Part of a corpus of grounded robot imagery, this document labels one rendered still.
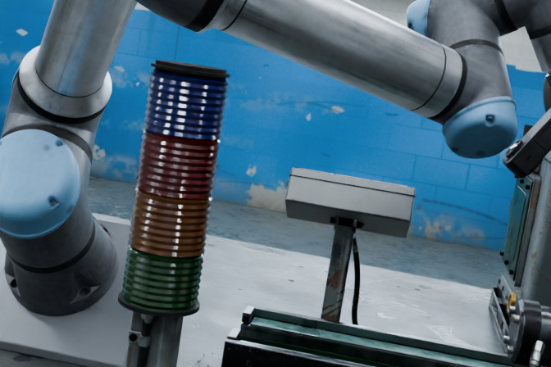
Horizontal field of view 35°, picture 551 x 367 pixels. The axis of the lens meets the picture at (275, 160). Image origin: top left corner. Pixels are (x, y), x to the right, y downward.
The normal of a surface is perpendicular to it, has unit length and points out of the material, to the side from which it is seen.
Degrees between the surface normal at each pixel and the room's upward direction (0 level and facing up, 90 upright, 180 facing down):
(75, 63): 135
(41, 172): 54
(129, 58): 90
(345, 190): 60
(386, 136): 90
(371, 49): 94
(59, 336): 47
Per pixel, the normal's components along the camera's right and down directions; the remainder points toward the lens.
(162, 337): -0.15, 0.11
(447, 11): -0.58, -0.48
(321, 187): -0.05, -0.40
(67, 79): -0.12, 0.77
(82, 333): 0.00, -0.59
